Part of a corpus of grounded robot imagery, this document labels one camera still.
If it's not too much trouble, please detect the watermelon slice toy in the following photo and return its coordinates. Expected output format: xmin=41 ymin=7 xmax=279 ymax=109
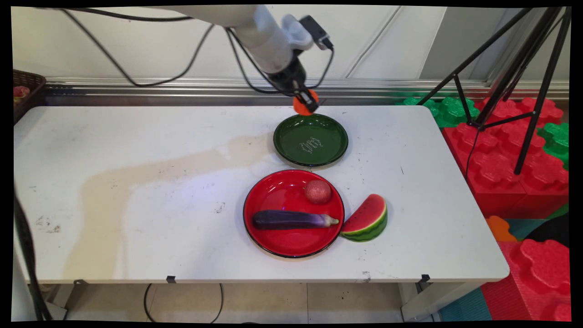
xmin=341 ymin=194 xmax=389 ymax=242

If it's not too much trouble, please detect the black tripod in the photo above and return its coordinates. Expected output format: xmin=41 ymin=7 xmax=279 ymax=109
xmin=417 ymin=7 xmax=572 ymax=176

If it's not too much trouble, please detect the green foam block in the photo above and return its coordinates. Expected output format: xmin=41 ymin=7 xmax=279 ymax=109
xmin=395 ymin=93 xmax=481 ymax=129
xmin=537 ymin=122 xmax=570 ymax=171

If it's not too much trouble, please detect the red round fruit toy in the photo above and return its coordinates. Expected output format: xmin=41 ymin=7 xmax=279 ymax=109
xmin=304 ymin=179 xmax=332 ymax=205

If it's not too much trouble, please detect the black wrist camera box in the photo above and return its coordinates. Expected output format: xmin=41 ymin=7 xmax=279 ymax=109
xmin=298 ymin=15 xmax=335 ymax=51

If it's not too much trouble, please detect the teal foam mat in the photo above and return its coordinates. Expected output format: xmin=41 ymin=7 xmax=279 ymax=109
xmin=439 ymin=287 xmax=493 ymax=322

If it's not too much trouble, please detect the orange carrot piece toy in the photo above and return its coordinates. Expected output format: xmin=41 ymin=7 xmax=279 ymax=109
xmin=292 ymin=89 xmax=320 ymax=117

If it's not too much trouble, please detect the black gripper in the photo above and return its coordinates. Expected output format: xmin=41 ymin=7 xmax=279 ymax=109
xmin=266 ymin=54 xmax=320 ymax=113

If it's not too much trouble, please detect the red round plate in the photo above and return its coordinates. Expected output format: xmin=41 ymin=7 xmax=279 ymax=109
xmin=243 ymin=169 xmax=345 ymax=259

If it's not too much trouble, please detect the orange foam piece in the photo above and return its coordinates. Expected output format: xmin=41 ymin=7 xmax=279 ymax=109
xmin=485 ymin=215 xmax=518 ymax=243

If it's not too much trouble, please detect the thick black hanging cable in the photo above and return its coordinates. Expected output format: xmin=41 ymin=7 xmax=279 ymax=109
xmin=13 ymin=182 xmax=54 ymax=322

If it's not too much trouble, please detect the dark woven basket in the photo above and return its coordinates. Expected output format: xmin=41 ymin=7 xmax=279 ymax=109
xmin=13 ymin=69 xmax=47 ymax=124

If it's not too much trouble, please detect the thin black tripod cable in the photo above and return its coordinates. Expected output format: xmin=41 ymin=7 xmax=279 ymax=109
xmin=465 ymin=129 xmax=480 ymax=183

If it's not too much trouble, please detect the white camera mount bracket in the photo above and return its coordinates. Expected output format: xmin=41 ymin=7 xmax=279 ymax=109
xmin=281 ymin=14 xmax=315 ymax=51

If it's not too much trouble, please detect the black floor cable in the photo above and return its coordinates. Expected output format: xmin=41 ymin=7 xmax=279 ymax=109
xmin=143 ymin=282 xmax=224 ymax=323

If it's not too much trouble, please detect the purple eggplant toy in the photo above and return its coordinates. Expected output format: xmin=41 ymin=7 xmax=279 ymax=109
xmin=252 ymin=210 xmax=340 ymax=230

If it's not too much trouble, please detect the large red foam block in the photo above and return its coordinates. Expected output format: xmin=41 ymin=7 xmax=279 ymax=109
xmin=443 ymin=97 xmax=570 ymax=219

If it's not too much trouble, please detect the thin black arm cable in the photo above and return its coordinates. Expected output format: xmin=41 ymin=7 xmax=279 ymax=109
xmin=58 ymin=7 xmax=216 ymax=88

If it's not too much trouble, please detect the aluminium wall rail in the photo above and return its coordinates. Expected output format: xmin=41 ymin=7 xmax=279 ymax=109
xmin=45 ymin=77 xmax=570 ymax=102

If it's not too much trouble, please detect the white table leg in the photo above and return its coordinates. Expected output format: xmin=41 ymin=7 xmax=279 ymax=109
xmin=46 ymin=286 xmax=69 ymax=321
xmin=401 ymin=282 xmax=484 ymax=322

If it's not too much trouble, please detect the dark green round plate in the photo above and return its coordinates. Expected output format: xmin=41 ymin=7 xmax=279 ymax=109
xmin=273 ymin=113 xmax=349 ymax=167

